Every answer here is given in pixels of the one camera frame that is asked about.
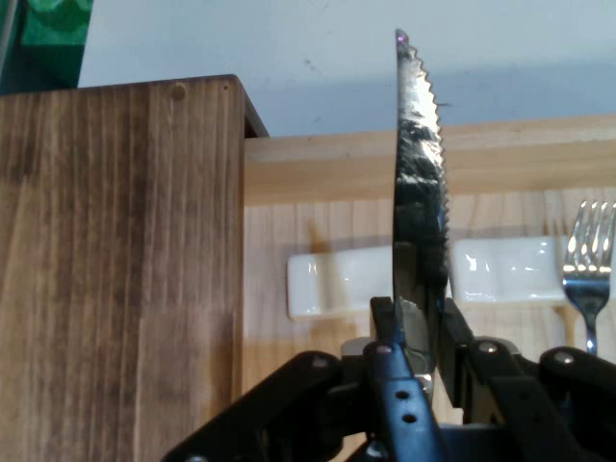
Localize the white foam strip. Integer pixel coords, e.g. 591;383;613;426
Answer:
449;235;569;305

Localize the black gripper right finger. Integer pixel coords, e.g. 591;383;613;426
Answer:
442;297;616;462

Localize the white ceramic cutlery rest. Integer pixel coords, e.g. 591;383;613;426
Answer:
287;247;400;322

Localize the silver serrated table knife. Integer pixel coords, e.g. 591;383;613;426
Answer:
392;28;452;381

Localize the green foam block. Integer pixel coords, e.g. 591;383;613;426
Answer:
18;0;96;95

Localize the silver metal fork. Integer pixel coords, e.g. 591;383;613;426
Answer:
560;199;616;357

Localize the dark wooden drawer cabinet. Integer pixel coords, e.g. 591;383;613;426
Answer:
0;73;270;462

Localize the light wooden drawer black handle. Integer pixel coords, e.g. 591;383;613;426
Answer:
242;114;616;434

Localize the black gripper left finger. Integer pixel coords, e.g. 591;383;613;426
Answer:
163;295;449;462

